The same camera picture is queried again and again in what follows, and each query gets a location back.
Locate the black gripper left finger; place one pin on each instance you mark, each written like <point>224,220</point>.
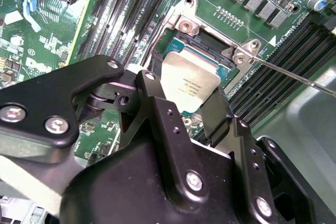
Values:
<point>52,90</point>

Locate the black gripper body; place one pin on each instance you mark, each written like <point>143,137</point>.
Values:
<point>126,190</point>

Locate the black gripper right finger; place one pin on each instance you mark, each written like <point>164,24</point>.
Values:
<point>218,113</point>

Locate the silver CPU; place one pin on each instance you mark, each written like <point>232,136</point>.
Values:
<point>189,77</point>

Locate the thin metal locking lever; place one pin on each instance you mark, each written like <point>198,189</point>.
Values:
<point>319,87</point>
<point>157,35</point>

